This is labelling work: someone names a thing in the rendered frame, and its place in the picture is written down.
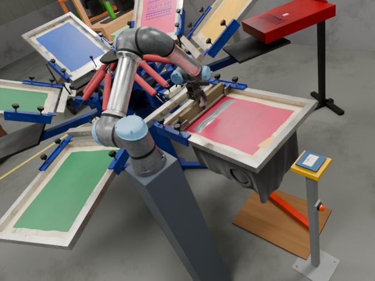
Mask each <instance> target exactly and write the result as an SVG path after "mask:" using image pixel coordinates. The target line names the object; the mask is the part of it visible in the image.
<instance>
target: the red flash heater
mask: <svg viewBox="0 0 375 281"><path fill-rule="evenodd" d="M286 13H288V14H289V15H287V16H282V15H283V14H286ZM335 15H336V5H335V4H331V3H327V2H326V0H294V1H291V2H289V3H286V4H283V5H281V6H279V7H276V8H274V9H271V10H269V11H267V12H264V13H261V14H259V15H256V16H254V17H251V18H249V19H247V20H244V21H242V27H243V31H244V32H246V33H248V34H249V35H251V36H253V37H255V38H256V39H258V40H260V41H262V42H263V43H265V44H267V43H270V42H272V41H275V40H278V39H280V38H283V37H285V36H287V35H290V34H292V33H295V32H297V31H300V30H303V29H305V28H307V27H310V26H312V25H315V24H317V23H319V22H322V21H325V20H327V19H330V18H332V17H335ZM275 16H276V17H278V18H280V19H281V20H279V19H278V18H276V17H275Z"/></svg>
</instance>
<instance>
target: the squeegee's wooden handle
mask: <svg viewBox="0 0 375 281"><path fill-rule="evenodd" d="M223 89H224V86H223V83H219V84H217V85H216V86H215V87H213V88H212V89H211V90H210V91H209V92H207V93H206V97H207V106H208V105H209V104H210V103H211V102H212V101H214V100H215V99H216V98H217V97H218V96H219V95H221V94H222V93H223V94H224V92H223ZM199 104H200V99H199V100H198V101H196V102H195V103H194V104H193V105H191V106H190V107H189V108H187V109H186V110H185V111H184V112H183V113H181V114H180V115H179V120H180V123H181V124H182V123H183V122H184V121H186V120H187V122H189V121H190V120H191V119H192V118H193V117H194V116H196V115H197V114H198V113H199V112H201V111H202V110H203V109H204V108H205V107H204V106H202V107H200V106H199Z"/></svg>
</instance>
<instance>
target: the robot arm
mask: <svg viewBox="0 0 375 281"><path fill-rule="evenodd" d="M114 46H115V48H114V49H115V51H116V53H117V54H116V55H117V57H118V58H119V60H118V64H117V68H116V73H115V76H114V80H113V85H112V89H111V92H110V96H109V101H108V105H107V109H106V111H104V112H102V114H101V117H100V119H98V120H97V121H96V122H94V124H93V126H92V136H93V138H94V140H95V141H96V142H97V143H98V144H100V145H101V146H105V147H114V148H122V149H126V150H127V152H128V154H129V155H130V157H131V161H132V168H133V170H134V172H135V174H136V175H138V176H140V177H148V176H152V175H154V174H156V173H157V172H159V171H160V170H162V169H163V167H164V166H165V164H166V156H165V154H164V152H163V151H162V150H161V149H160V148H159V147H158V146H157V145H155V143H154V140H153V138H152V136H151V134H150V132H149V130H148V127H147V125H146V123H145V122H144V121H143V119H142V118H141V117H139V116H136V115H129V116H126V114H127V109H128V104H129V100H130V97H131V92H132V87H133V83H134V78H135V75H136V70H137V66H138V64H140V63H141V62H142V60H143V56H144V55H148V54H155V55H159V56H161V57H163V58H167V59H168V60H170V61H171V62H173V63H174V64H175V65H176V66H178V67H177V69H176V70H174V72H173V73H172V74H171V80H172V82H173V83H174V84H177V85H179V84H181V83H182V82H183V81H187V83H186V84H185V86H186V88H187V92H186V93H187V97H188V95H189V97H188V99H191V100H194V102H193V103H195V102H196V101H198V100H199V99H200V104H199V106H200V107H202V106H204V107H205V108H206V106H207V97H206V94H205V92H204V90H203V88H202V87H201V86H209V84H210V82H208V81H207V80H209V78H210V75H211V71H210V68H209V67H208V66H201V65H200V64H198V63H197V62H196V61H195V60H194V59H193V58H192V57H191V55H188V54H187V53H186V52H185V51H183V50H182V49H181V48H179V47H178V45H176V44H175V41H174V39H173V38H172V37H170V36H169V35H168V34H166V33H164V32H163V31H161V30H159V29H157V28H155V27H151V26H143V27H137V28H127V29H125V30H122V31H119V32H118V33H117V34H116V36H115V38H114ZM201 80H202V81H201ZM199 85H201V86H199ZM201 96H202V97H201Z"/></svg>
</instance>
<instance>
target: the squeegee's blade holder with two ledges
mask: <svg viewBox="0 0 375 281"><path fill-rule="evenodd" d="M223 95H224V94H223V93H222V94H221V95H219V96H218V97H217V98H216V99H215V100H214V101H212V102H211V103H210V104H209V105H208V106H207V107H206V108H204V109H203V110H202V111H201V112H199V113H198V114H197V115H196V116H194V117H193V118H192V119H191V120H190V121H189V122H188V124H190V123H191V122H192V121H194V120H195V119H196V118H197V117H198V116H199V115H201V114H202V113H203V112H204V111H206V110H207V109H208V108H209V107H210V106H211V105H213V104H214V103H215V102H216V101H217V100H218V99H220V98H221V97H222V96H223Z"/></svg>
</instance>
